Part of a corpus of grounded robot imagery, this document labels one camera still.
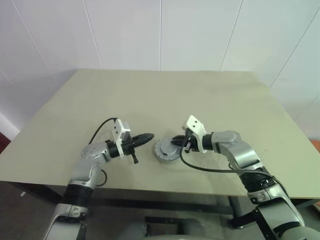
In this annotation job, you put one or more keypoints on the black metal table frame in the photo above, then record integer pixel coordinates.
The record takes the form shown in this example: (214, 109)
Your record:
(162, 203)

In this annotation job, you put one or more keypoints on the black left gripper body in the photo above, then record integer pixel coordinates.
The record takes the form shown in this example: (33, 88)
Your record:
(127, 146)

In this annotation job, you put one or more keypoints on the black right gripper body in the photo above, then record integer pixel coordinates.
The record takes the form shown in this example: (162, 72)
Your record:
(192, 145)

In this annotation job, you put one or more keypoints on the orange red object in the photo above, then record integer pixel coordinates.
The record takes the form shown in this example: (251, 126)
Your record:
(315, 144)

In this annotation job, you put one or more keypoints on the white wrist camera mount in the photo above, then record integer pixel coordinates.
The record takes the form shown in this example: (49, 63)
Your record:
(195, 123)
(117, 130)

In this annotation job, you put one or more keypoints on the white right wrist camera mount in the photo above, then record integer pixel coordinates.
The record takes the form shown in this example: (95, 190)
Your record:
(195, 123)

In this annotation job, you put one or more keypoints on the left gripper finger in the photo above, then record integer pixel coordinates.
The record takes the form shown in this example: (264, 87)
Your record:
(145, 136)
(141, 143)

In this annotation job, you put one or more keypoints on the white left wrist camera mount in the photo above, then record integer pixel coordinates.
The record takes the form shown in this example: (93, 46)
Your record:
(117, 130)

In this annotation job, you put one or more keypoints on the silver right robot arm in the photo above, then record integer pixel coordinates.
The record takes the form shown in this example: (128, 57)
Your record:
(235, 147)

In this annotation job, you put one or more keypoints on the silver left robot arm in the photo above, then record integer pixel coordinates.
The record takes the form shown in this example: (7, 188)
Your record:
(86, 165)

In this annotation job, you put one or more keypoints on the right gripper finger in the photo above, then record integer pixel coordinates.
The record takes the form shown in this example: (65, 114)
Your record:
(178, 142)
(181, 137)

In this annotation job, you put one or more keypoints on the dark red cabinet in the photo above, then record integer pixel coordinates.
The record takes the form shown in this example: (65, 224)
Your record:
(4, 143)

